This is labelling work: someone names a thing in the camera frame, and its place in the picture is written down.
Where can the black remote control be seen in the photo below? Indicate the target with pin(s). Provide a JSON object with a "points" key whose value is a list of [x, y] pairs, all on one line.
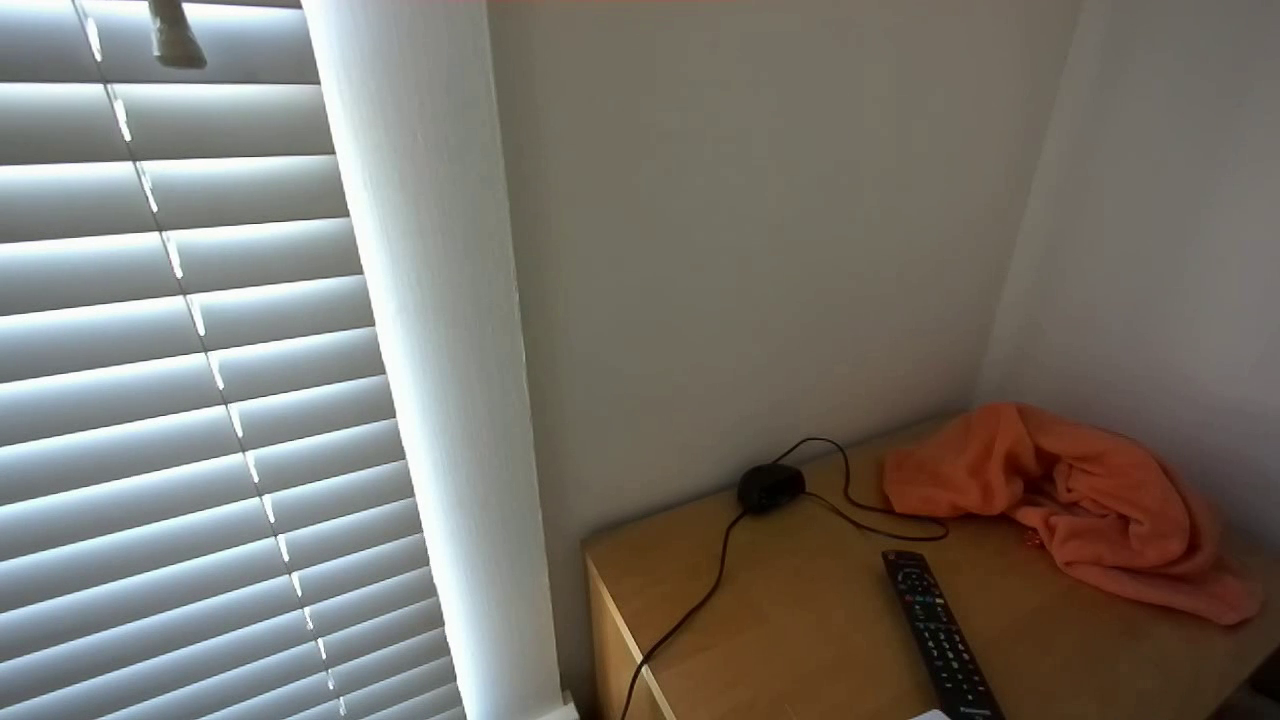
{"points": [[943, 634]]}

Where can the dark blind wand knob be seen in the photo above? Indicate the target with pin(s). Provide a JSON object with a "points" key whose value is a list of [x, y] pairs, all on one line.
{"points": [[175, 33]]}

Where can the orange cloth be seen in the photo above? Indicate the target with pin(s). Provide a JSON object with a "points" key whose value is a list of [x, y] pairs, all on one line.
{"points": [[1083, 494]]}

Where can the white slatted window blind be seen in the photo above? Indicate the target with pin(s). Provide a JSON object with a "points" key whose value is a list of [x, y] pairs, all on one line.
{"points": [[161, 401]]}

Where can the small white device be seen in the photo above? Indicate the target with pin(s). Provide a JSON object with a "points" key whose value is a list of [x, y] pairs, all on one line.
{"points": [[928, 712]]}

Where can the small black round device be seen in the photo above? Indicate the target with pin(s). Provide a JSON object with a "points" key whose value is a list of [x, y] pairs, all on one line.
{"points": [[768, 489]]}

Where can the white window frame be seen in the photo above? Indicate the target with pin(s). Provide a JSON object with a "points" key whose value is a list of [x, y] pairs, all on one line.
{"points": [[440, 332]]}

